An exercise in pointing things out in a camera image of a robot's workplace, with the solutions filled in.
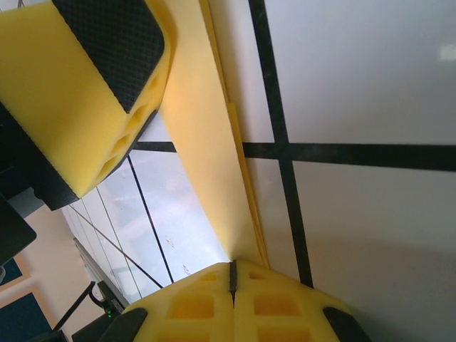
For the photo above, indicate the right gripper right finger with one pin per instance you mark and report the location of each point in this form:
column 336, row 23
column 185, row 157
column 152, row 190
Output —
column 278, row 310

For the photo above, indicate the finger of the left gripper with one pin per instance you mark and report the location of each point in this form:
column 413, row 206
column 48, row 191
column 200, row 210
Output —
column 53, row 89

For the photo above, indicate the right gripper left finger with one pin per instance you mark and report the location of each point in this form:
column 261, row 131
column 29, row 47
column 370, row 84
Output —
column 192, row 310

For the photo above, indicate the yellow cloth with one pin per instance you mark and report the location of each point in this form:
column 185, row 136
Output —
column 206, row 107

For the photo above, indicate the small black circuit board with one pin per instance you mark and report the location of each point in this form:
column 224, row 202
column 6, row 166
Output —
column 110, row 310

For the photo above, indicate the long aluminium base rail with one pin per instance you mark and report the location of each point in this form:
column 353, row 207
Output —
column 96, row 270

